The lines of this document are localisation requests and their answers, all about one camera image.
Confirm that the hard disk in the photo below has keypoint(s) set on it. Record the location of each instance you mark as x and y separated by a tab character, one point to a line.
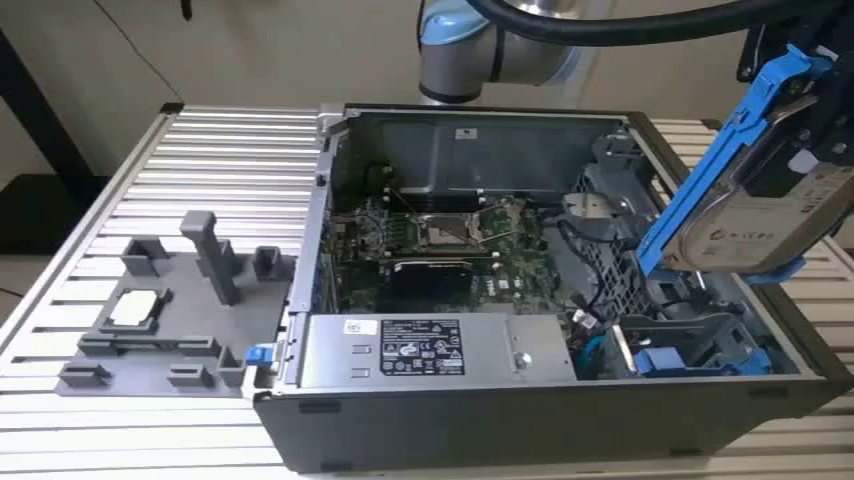
735	235

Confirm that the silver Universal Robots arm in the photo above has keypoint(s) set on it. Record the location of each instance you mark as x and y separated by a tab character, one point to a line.
461	55

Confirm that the perforated metal disk bay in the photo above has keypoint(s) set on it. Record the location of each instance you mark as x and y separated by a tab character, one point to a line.
604	260

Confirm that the blue disk carrier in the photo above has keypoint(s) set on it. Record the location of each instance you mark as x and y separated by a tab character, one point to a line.
661	362

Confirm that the grey metal bay cover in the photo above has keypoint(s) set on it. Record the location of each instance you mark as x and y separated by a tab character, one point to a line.
494	155

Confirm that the green motherboard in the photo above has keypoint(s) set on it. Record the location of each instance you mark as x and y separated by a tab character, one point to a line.
521	270

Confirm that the CPU socket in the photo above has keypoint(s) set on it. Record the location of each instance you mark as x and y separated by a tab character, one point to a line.
446	231

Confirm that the black graphics card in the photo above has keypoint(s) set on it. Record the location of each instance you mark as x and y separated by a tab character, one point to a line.
428	285

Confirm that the silver power supply unit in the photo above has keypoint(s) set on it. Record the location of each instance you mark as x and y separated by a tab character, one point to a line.
481	350

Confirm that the open black PC case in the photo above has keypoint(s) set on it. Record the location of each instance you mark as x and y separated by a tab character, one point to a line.
468	430

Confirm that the black hanging tool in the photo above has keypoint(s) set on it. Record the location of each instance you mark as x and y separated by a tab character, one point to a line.
187	9

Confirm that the blue case latch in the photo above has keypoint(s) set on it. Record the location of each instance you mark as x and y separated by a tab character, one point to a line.
258	355

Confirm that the grey parts rack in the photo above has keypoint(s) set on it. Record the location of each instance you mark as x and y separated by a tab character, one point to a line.
181	320

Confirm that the silver CPU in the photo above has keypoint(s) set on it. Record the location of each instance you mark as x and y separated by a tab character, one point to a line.
137	306

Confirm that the black furniture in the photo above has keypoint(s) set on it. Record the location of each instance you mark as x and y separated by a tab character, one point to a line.
41	210

